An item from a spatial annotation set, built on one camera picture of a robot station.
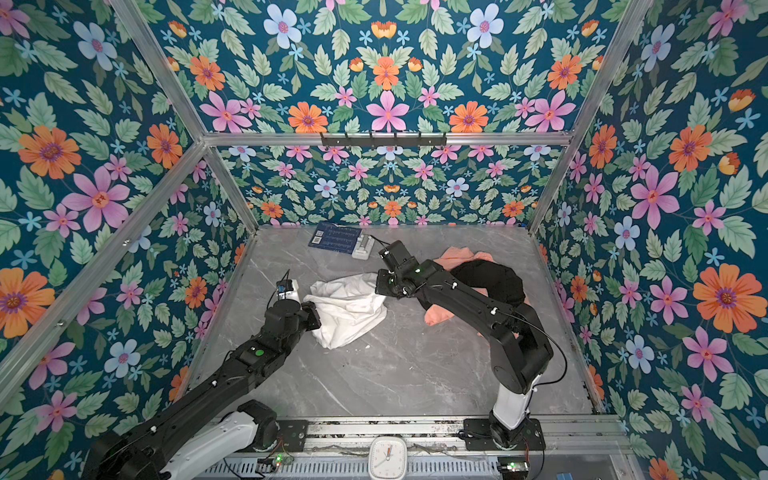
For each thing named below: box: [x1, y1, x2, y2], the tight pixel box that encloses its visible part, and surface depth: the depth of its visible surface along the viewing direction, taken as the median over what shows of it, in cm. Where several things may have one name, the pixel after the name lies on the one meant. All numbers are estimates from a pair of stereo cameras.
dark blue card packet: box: [308, 222, 362, 255], surface depth 117 cm
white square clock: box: [368, 436, 408, 480], surface depth 69 cm
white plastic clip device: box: [352, 234, 375, 261], surface depth 113 cm
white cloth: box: [302, 272, 387, 349], surface depth 88 cm
